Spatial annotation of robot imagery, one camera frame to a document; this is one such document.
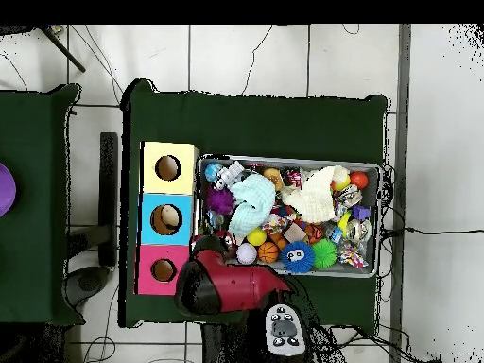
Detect mint green waffle cloth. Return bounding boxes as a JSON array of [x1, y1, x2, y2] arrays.
[[226, 173, 277, 237]]

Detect small orange basketball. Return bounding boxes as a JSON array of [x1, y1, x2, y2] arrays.
[[257, 241, 280, 264]]

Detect cream waffle cloth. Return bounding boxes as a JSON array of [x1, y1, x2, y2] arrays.
[[280, 164, 351, 224]]

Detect wooden box three holes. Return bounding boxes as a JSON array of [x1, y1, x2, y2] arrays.
[[133, 141, 200, 297]]

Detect dark green side table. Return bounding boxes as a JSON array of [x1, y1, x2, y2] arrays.
[[0, 83, 82, 326]]

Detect dark green table cloth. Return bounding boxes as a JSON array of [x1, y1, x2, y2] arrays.
[[118, 78, 389, 336]]

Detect blue fuzzy googly-eye ball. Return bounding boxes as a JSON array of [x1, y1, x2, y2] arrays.
[[280, 240, 317, 274]]

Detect black tripod leg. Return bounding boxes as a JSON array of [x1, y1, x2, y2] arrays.
[[37, 25, 87, 74]]

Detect silver toy robot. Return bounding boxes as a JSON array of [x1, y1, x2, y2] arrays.
[[213, 160, 246, 191]]

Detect purple round object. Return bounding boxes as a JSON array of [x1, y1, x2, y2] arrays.
[[0, 162, 17, 217]]

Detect blue globe ball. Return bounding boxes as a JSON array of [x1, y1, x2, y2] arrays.
[[203, 163, 222, 183]]

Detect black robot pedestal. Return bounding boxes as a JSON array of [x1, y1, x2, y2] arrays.
[[201, 322, 266, 363]]

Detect small white baseball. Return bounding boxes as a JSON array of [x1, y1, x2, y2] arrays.
[[235, 242, 258, 266]]

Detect shallow wire mesh bin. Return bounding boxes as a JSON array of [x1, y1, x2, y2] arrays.
[[192, 153, 382, 279]]

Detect black floor cable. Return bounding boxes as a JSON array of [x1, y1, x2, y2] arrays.
[[381, 225, 484, 237]]

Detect purple spiky ball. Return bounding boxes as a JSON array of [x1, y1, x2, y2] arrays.
[[205, 186, 236, 216]]

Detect green spiky rubber ball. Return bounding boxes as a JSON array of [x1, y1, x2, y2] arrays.
[[311, 238, 338, 270]]

